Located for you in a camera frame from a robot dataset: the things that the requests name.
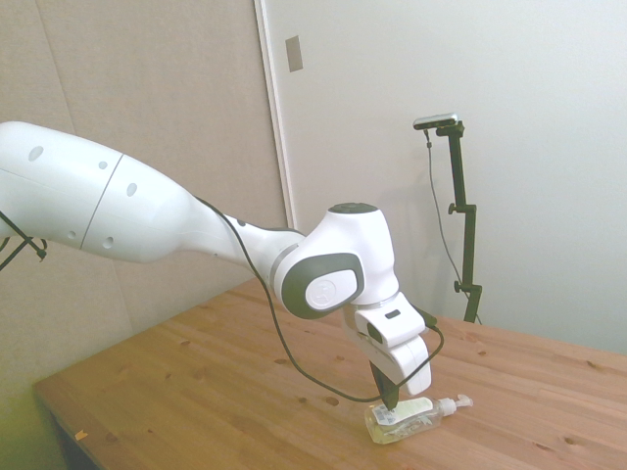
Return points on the black camera stand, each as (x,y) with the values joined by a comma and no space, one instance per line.
(470,245)

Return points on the white vertical wall trim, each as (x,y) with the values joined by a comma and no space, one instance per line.
(276,122)

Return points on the grey wall plate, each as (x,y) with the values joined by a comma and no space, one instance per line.
(294,54)

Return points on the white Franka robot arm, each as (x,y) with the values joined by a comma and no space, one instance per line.
(147,215)

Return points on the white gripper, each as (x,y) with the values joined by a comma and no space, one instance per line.
(409,364)

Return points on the grey stereo camera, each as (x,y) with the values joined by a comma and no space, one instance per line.
(436,120)

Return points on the clear sanitizer pump bottle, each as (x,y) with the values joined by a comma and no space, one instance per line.
(406,418)

